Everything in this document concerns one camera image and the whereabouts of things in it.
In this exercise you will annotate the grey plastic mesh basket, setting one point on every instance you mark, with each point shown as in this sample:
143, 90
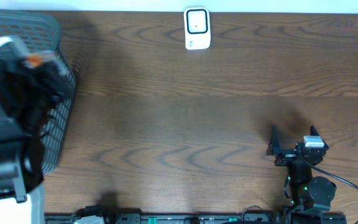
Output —
42, 32

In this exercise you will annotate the orange tissue pack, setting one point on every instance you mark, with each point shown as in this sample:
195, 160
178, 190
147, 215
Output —
37, 59

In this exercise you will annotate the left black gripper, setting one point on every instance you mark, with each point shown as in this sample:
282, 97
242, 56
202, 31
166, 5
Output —
46, 91

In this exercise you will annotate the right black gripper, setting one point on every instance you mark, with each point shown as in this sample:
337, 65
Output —
274, 150

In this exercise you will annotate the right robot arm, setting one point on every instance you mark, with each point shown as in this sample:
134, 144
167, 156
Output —
310, 196

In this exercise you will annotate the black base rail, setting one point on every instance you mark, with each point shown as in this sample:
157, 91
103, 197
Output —
96, 214

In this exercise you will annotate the white barcode scanner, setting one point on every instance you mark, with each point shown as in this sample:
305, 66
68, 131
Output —
197, 28

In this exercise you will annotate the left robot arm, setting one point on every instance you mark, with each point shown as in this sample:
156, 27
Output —
21, 178

